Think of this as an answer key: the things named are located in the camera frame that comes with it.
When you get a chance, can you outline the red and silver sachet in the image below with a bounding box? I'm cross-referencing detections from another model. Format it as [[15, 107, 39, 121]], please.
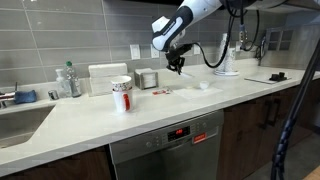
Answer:
[[152, 86, 172, 97]]

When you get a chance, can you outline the small metal can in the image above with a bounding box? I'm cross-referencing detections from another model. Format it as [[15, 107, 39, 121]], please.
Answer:
[[47, 89, 60, 101]]

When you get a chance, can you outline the stainless steel dishwasher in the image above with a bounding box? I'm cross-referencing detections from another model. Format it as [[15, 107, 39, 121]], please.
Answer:
[[109, 109, 225, 180]]

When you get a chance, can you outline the white round tray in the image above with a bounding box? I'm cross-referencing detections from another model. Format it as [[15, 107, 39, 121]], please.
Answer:
[[214, 68, 240, 78]]

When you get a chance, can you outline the white upper cabinet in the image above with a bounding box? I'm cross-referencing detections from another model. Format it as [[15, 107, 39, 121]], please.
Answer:
[[253, 0, 320, 12]]

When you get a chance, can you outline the grey framed wall panel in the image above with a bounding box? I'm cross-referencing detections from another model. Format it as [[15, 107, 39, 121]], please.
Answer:
[[265, 27, 295, 53]]

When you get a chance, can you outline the clear bottle with green cap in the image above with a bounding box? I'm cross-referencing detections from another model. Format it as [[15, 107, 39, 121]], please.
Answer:
[[65, 60, 83, 99]]

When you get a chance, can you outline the metal faucet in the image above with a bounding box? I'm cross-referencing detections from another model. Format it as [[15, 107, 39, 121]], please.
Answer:
[[0, 81, 20, 110]]

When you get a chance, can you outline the white mug with red handle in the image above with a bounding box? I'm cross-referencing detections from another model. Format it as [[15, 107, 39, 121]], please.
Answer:
[[112, 87, 135, 114]]

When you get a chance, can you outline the white paper towel stack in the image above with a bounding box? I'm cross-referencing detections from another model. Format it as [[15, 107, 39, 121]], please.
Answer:
[[88, 63, 130, 97]]

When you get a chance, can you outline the black power cable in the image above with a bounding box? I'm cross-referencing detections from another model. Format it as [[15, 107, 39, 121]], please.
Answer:
[[246, 34, 267, 66]]

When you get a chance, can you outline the blue sponge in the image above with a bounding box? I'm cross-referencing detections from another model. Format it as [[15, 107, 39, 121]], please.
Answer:
[[13, 89, 38, 105]]

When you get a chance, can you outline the dark wood cabinet door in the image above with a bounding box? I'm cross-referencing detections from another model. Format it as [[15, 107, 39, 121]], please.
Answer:
[[270, 79, 318, 163], [216, 94, 274, 180], [0, 145, 113, 180]]

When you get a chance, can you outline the kitchen sink basin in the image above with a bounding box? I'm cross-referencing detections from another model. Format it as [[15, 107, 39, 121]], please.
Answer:
[[0, 104, 57, 150]]

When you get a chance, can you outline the short patterned paper cup stack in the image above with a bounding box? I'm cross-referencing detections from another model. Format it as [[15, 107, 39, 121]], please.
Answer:
[[224, 48, 237, 74]]

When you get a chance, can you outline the white flat board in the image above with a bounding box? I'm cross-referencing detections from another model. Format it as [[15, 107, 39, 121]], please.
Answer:
[[244, 72, 293, 86]]

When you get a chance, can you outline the clear soap dispenser bottle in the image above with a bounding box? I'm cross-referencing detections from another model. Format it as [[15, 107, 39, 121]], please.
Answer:
[[55, 68, 73, 99]]

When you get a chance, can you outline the black cable-wrapped pole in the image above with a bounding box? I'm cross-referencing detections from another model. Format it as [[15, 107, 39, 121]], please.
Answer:
[[269, 38, 320, 180]]

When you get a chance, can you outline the black cabinet handle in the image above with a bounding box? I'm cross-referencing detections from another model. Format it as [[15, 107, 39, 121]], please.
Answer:
[[271, 97, 283, 128], [259, 99, 273, 131]]

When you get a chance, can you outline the small white mug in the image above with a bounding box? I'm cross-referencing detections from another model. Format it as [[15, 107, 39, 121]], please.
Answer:
[[199, 80, 211, 91]]

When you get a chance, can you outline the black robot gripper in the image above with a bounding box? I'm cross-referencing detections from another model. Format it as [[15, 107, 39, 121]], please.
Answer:
[[165, 43, 194, 75]]

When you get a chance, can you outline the black block object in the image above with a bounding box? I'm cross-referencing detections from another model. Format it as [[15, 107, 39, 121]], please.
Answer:
[[268, 71, 288, 83]]

